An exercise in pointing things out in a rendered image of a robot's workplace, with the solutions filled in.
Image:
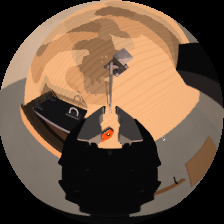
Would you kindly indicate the brown wooden cabinet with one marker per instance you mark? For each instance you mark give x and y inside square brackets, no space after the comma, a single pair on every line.
[63,115]

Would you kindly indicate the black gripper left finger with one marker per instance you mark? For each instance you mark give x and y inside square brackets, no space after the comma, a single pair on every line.
[84,133]

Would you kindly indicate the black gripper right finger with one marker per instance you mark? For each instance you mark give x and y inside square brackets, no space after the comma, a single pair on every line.
[133,132]

